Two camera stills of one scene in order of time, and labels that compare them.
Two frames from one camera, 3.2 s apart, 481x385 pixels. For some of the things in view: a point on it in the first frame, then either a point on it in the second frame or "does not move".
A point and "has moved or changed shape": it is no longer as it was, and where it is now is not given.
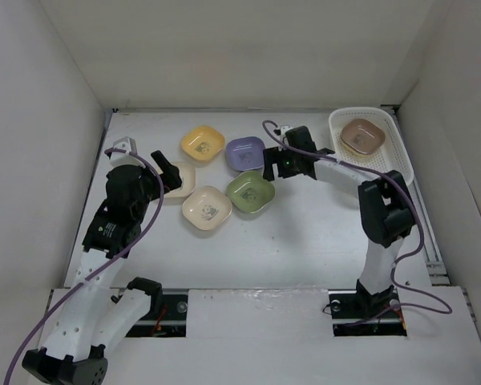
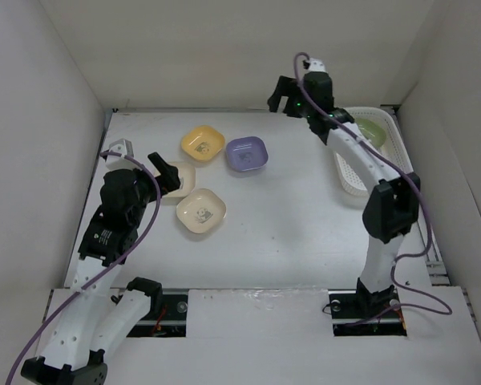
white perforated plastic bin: x=372 y=136 does not move
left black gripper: x=170 y=172 does not move
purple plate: x=245 y=153 does not move
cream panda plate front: x=208 y=208 has moved or changed shape
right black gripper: x=272 y=155 to x=286 y=87
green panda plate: x=250 y=192 to x=374 y=131
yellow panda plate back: x=202 y=143 does not move
